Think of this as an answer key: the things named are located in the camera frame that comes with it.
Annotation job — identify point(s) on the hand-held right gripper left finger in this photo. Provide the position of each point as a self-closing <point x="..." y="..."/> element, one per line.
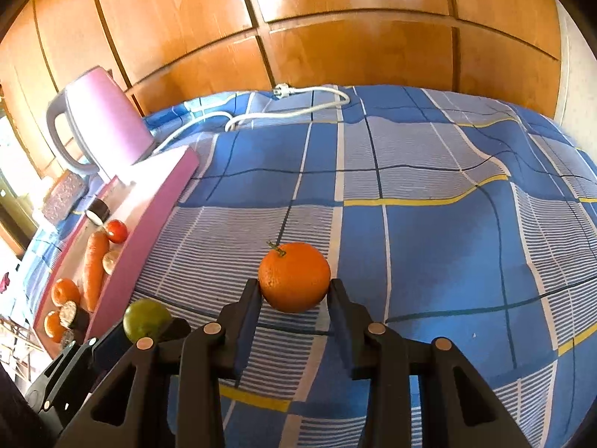
<point x="249" y="324"/>

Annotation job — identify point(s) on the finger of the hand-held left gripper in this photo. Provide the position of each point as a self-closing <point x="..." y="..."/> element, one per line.
<point x="177" y="329"/>
<point x="112" y="345"/>

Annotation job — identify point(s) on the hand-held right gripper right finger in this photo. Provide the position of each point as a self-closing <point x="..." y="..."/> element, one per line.
<point x="343" y="329"/>

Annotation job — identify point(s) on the green tomato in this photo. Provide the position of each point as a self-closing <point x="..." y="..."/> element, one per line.
<point x="144" y="319"/>

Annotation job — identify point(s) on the eggplant piece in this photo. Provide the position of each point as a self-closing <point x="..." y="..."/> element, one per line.
<point x="73" y="316"/>
<point x="98" y="210"/>

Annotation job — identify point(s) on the orange with stem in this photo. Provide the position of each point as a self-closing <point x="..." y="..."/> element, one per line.
<point x="294" y="277"/>

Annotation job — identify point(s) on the yellowish tomato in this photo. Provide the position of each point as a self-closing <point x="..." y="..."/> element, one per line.
<point x="111" y="262"/>

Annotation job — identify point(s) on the pink shallow tray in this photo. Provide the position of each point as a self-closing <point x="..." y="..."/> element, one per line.
<point x="144" y="224"/>

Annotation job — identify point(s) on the red tomato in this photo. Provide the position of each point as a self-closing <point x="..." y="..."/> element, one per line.
<point x="116" y="231"/>

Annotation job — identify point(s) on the carrot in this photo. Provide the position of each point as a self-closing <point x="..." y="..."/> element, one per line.
<point x="94" y="270"/>

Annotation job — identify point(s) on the blue plaid blanket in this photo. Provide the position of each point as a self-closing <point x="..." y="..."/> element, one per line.
<point x="419" y="242"/>

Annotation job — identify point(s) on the glittery box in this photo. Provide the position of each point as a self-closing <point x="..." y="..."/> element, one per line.
<point x="63" y="196"/>

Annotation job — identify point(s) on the pink electric kettle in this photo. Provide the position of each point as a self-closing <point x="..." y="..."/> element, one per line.
<point x="109" y="126"/>

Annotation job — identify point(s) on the wooden wardrobe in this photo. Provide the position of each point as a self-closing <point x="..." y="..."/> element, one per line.
<point x="186" y="18"/>

